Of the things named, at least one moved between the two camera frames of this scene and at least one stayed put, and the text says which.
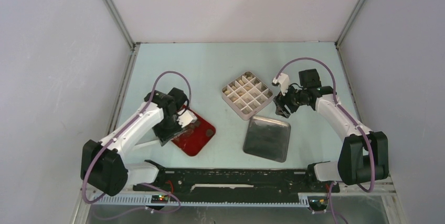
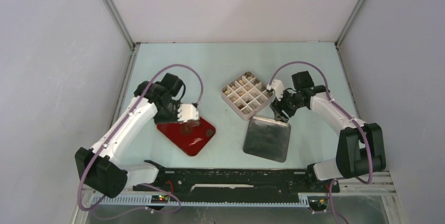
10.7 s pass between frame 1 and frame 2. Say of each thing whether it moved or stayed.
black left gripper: moved
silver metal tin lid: stayed
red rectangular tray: stayed
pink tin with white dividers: stayed
